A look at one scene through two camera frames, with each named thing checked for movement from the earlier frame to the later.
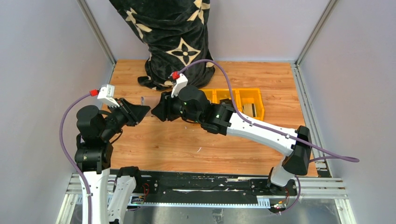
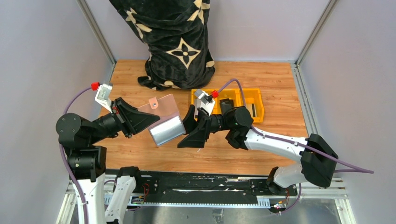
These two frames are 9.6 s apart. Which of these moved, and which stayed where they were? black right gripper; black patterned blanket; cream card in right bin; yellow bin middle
Moved: black right gripper
Stayed: yellow bin middle; cream card in right bin; black patterned blanket
